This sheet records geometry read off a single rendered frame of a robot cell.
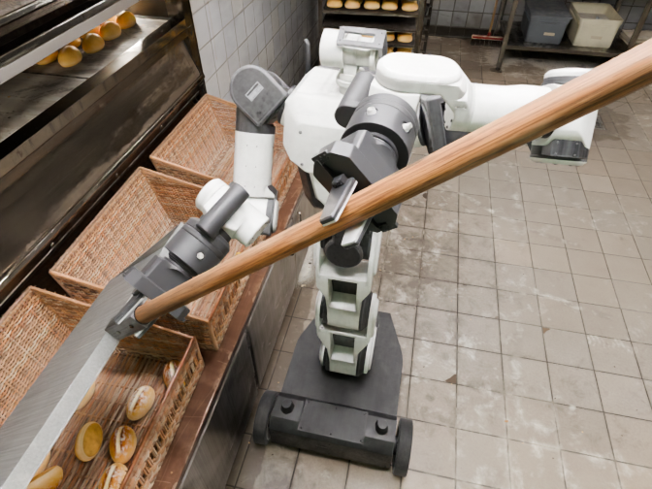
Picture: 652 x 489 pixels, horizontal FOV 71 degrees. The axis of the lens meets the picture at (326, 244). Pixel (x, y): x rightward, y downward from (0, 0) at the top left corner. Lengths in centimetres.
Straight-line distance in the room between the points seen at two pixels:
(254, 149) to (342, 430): 111
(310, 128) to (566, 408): 171
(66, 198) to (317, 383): 111
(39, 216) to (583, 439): 209
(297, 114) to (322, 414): 119
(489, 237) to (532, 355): 80
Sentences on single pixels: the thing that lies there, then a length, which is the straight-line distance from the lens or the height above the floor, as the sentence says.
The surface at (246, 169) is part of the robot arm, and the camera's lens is 106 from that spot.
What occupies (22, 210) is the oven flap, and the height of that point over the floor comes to 103.
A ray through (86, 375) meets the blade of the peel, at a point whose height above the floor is 117.
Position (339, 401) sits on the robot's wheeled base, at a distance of 186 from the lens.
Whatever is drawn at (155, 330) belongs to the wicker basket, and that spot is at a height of 75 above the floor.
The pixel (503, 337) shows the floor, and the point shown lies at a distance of 237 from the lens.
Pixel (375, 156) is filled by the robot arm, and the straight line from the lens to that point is 53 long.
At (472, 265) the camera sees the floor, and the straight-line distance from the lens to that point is 264.
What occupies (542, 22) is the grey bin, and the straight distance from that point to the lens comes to 498.
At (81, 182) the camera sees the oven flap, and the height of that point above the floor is 97.
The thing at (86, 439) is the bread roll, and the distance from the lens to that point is 142.
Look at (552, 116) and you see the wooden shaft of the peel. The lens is 42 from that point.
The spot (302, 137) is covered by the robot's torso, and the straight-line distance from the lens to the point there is 96.
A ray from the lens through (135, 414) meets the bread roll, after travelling 143.
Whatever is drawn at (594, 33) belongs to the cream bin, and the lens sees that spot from 511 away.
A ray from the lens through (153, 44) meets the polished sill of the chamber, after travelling 199.
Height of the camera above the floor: 182
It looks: 44 degrees down
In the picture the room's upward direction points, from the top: straight up
